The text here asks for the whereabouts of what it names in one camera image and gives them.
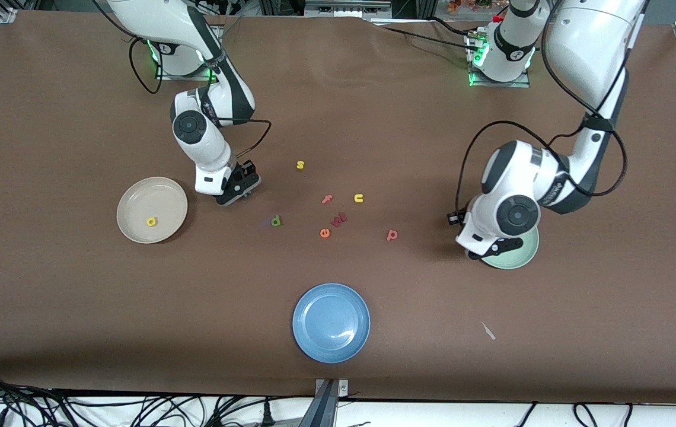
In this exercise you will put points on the black power plug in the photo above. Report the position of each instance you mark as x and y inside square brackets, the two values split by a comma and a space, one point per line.
[267, 415]

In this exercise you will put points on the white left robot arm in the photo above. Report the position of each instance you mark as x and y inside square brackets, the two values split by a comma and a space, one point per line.
[587, 47]

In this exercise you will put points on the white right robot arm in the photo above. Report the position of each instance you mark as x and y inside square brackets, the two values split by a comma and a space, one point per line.
[154, 24]

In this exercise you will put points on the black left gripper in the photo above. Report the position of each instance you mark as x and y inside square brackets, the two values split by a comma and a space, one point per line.
[452, 219]

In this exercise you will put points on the green round plate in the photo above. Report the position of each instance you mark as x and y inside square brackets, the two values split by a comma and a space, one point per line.
[522, 252]

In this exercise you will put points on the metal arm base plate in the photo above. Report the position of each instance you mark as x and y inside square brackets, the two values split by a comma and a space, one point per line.
[184, 77]
[498, 84]

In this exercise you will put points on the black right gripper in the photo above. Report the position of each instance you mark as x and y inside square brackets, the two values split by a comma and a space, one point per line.
[246, 173]

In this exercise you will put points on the white paper scrap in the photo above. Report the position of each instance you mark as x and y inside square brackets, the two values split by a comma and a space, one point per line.
[488, 331]

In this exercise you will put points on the orange brown decoration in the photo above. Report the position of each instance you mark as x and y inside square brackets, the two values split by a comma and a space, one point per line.
[462, 6]

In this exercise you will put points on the grey power strip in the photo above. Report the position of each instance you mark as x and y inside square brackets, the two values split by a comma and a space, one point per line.
[347, 9]

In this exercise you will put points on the brown table cover sheet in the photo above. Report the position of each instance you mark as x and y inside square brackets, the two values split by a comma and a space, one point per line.
[338, 118]

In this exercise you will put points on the metal table edge bracket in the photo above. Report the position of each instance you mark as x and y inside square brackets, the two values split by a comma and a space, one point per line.
[329, 406]

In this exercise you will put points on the blue round plate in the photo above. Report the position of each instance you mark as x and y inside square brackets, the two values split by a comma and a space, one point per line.
[331, 323]

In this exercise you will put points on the aluminium corner bracket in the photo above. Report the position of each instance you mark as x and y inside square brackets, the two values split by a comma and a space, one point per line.
[6, 15]

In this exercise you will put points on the red foam letter w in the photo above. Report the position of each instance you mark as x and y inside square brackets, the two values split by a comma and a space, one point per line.
[338, 219]

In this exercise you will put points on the beige round plate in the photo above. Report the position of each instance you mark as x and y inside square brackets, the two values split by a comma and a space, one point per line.
[160, 196]

